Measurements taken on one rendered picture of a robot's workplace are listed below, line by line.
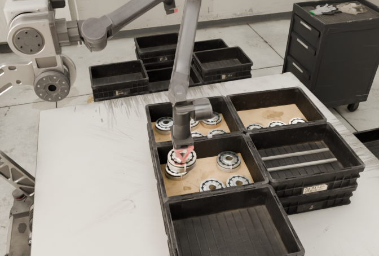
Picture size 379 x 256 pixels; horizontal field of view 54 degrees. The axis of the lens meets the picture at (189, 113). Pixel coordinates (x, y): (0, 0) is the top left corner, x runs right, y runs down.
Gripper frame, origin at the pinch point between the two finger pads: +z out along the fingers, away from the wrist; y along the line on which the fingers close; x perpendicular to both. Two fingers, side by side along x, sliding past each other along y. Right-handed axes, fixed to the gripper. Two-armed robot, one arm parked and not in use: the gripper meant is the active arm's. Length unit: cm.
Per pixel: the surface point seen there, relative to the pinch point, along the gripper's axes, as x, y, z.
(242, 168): -28.3, 10.0, 22.4
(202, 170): -11.5, 12.9, 22.6
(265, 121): -50, 39, 22
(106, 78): 28, 156, 56
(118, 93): 20, 130, 55
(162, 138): 2.1, 36.8, 22.6
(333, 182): -59, -8, 18
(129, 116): 15, 75, 36
